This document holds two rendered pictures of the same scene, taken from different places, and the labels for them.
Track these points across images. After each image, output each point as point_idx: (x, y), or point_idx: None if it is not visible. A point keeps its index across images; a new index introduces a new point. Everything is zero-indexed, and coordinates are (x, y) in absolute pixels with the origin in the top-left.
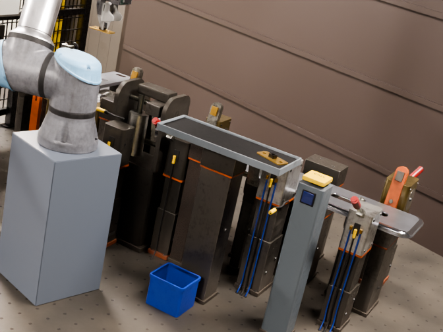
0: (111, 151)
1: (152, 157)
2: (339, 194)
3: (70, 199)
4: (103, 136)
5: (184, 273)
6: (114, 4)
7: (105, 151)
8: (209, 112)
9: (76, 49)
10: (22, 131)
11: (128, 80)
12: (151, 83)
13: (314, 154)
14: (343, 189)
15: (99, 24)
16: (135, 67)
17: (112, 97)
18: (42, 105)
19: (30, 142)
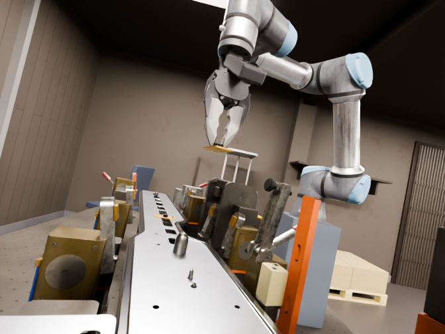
0: (283, 211)
1: (210, 238)
2: (153, 197)
3: None
4: None
5: None
6: (230, 109)
7: (287, 212)
8: (132, 198)
9: (318, 166)
10: (334, 226)
11: (246, 185)
12: (226, 181)
13: (118, 190)
14: (144, 195)
15: (229, 142)
16: (113, 199)
17: (247, 207)
18: (275, 319)
19: (329, 223)
